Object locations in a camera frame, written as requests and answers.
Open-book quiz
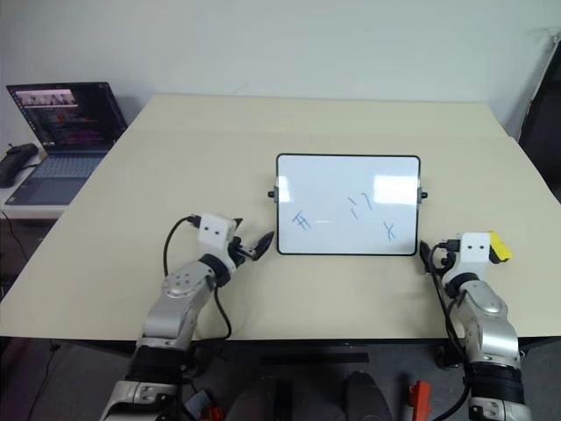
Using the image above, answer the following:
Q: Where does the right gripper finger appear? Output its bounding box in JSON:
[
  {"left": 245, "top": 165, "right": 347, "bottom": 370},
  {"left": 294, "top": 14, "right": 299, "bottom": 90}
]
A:
[{"left": 419, "top": 239, "right": 435, "bottom": 275}]

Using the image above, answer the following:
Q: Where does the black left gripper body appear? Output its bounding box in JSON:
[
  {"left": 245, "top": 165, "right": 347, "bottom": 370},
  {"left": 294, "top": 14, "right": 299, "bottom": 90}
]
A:
[{"left": 225, "top": 235, "right": 258, "bottom": 268}]

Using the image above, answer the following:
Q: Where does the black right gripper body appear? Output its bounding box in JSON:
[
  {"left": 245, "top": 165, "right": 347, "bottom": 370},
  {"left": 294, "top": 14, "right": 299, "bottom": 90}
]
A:
[{"left": 433, "top": 249, "right": 460, "bottom": 277}]

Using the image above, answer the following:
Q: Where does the yellow whiteboard eraser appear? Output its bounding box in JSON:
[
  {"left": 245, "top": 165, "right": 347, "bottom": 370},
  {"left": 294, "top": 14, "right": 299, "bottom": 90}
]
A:
[{"left": 489, "top": 231, "right": 513, "bottom": 264}]

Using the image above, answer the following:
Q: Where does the black table caster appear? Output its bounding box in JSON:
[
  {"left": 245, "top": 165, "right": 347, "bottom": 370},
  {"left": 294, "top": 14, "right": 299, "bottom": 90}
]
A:
[{"left": 431, "top": 344, "right": 461, "bottom": 369}]

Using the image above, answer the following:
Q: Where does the small black-framed whiteboard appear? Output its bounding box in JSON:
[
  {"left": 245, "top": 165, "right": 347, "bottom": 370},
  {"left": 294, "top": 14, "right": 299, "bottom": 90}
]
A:
[{"left": 266, "top": 153, "right": 430, "bottom": 257}]

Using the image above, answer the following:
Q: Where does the black flat bar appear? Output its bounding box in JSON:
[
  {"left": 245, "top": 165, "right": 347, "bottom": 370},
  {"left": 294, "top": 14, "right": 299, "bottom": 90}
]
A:
[{"left": 259, "top": 353, "right": 369, "bottom": 365}]

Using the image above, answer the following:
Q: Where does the red clamp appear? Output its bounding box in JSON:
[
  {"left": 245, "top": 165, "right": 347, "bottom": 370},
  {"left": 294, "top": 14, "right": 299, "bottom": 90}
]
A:
[{"left": 407, "top": 380, "right": 430, "bottom": 421}]

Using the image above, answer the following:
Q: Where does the dark rounded shape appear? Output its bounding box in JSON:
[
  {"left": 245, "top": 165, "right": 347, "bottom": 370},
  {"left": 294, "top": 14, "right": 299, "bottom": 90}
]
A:
[{"left": 341, "top": 370, "right": 394, "bottom": 421}]

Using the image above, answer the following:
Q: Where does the small dark phone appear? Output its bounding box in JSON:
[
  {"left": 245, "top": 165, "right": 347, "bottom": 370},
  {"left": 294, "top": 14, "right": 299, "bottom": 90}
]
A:
[{"left": 183, "top": 389, "right": 214, "bottom": 417}]

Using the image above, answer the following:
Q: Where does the black upright panel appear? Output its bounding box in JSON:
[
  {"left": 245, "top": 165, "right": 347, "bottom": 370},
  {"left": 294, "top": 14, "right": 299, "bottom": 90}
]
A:
[{"left": 516, "top": 28, "right": 561, "bottom": 189}]

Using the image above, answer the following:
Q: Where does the open blue-grey laptop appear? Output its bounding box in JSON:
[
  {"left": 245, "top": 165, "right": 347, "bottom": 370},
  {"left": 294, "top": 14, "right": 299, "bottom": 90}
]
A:
[{"left": 5, "top": 82, "right": 129, "bottom": 206}]

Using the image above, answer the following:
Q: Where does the black device beside laptop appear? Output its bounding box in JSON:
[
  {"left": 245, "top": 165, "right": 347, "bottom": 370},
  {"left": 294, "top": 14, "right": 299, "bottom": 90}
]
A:
[{"left": 0, "top": 143, "right": 39, "bottom": 189}]

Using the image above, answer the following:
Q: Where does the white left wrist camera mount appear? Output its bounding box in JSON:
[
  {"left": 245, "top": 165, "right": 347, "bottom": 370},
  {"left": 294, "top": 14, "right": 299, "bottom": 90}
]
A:
[{"left": 196, "top": 213, "right": 234, "bottom": 256}]

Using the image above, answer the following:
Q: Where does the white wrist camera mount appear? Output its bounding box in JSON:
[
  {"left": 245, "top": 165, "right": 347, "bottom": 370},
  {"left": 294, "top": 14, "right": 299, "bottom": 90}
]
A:
[
  {"left": 196, "top": 213, "right": 234, "bottom": 256},
  {"left": 455, "top": 232, "right": 491, "bottom": 277}
]

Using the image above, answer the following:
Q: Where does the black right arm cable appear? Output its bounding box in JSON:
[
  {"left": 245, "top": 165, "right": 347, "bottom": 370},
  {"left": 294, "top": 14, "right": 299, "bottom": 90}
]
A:
[{"left": 428, "top": 239, "right": 472, "bottom": 374}]

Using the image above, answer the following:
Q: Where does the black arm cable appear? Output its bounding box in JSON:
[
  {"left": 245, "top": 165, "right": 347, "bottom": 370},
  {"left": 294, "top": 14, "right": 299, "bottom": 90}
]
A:
[
  {"left": 162, "top": 214, "right": 232, "bottom": 341},
  {"left": 428, "top": 239, "right": 472, "bottom": 374}
]

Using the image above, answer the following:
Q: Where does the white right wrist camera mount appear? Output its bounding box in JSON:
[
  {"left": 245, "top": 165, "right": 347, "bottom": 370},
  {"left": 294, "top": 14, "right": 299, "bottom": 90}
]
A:
[{"left": 455, "top": 232, "right": 491, "bottom": 277}]

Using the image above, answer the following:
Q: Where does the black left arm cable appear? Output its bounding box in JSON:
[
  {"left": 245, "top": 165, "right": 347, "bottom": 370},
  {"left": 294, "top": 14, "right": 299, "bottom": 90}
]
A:
[{"left": 162, "top": 214, "right": 232, "bottom": 341}]

